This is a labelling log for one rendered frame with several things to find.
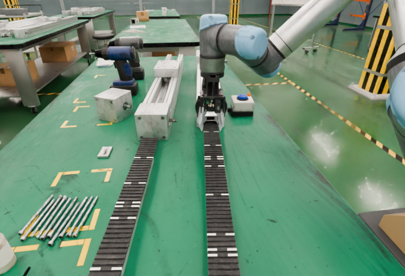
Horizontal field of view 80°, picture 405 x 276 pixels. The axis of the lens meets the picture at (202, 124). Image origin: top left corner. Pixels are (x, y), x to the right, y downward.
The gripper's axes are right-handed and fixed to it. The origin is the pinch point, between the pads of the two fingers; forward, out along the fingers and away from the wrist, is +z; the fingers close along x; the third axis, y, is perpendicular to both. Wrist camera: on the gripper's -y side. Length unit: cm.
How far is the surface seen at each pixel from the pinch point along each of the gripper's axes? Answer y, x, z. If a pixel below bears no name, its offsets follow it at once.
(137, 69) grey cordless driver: -58, -38, -4
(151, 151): 16.8, -17.3, -1.5
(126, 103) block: -12.8, -31.6, -3.4
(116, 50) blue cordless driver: -35, -40, -19
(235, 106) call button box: -11.4, 9.8, -2.5
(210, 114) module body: -4.7, -0.1, -2.5
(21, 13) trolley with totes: -399, -313, -10
